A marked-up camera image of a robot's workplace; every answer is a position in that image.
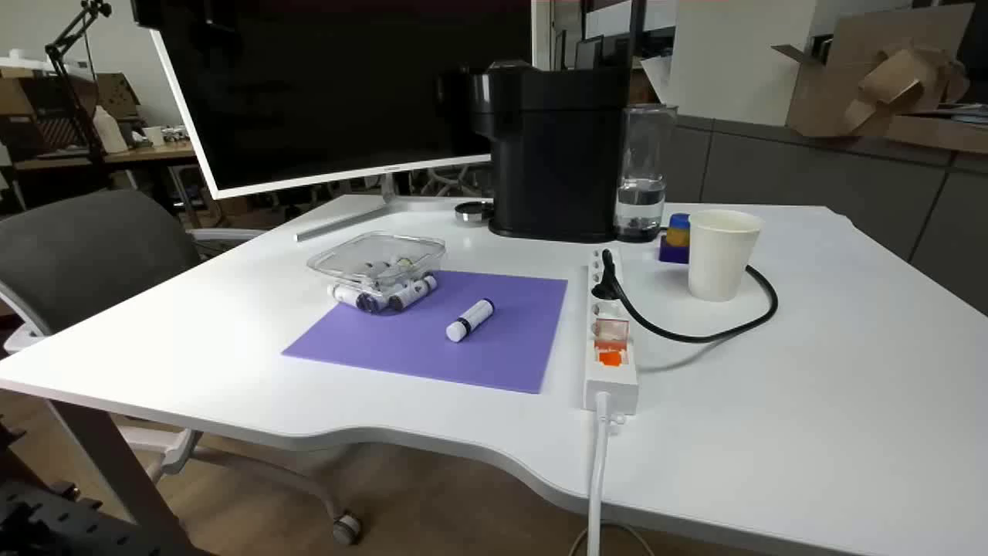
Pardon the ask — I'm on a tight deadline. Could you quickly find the grey office chair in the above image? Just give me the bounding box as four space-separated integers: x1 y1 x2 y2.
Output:
0 189 201 335

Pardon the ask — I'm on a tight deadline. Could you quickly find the cardboard box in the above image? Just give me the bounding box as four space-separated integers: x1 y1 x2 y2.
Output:
777 3 988 156

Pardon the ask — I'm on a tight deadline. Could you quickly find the black coffee machine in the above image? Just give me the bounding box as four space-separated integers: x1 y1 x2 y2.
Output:
473 64 628 243

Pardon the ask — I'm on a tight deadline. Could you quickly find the white tube on mat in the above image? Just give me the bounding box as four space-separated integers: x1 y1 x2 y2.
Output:
443 299 494 342

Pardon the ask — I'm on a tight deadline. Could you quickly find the blue yellow small box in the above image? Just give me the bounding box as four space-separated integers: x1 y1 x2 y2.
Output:
656 212 688 263

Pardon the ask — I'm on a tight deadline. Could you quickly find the white paper cup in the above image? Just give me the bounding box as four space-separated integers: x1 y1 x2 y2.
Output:
688 211 764 304

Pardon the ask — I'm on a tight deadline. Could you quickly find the clear plastic bowl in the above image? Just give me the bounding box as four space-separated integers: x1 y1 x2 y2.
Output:
308 231 443 284

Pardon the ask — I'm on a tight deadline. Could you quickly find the pile of white tubes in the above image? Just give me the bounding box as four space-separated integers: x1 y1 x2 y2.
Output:
329 267 439 315

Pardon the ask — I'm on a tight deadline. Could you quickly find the white power strip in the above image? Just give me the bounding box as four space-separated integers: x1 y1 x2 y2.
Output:
584 249 638 418

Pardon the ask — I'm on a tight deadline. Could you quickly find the black power cable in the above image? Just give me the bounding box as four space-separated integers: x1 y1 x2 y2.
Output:
590 247 781 345

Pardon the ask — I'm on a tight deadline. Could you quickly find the purple mat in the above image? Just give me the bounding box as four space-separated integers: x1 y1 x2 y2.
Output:
286 272 569 397

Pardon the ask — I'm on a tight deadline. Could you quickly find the white power strip cable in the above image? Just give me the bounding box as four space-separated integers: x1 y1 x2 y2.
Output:
579 387 628 556

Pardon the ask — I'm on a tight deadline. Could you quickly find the white framed monitor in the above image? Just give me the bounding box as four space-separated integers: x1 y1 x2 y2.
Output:
131 0 546 197

